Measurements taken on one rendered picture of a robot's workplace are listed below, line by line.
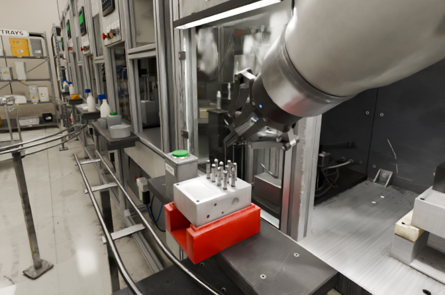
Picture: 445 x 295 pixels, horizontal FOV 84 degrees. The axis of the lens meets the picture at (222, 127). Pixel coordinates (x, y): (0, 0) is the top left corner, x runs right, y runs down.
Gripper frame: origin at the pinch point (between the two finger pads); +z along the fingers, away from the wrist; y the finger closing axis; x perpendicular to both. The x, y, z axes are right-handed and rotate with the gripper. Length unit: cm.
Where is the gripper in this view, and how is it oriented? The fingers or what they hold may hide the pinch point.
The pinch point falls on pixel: (236, 134)
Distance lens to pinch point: 46.2
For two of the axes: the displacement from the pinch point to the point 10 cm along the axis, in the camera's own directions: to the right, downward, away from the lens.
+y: -5.4, -8.3, 1.2
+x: -8.0, 4.6, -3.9
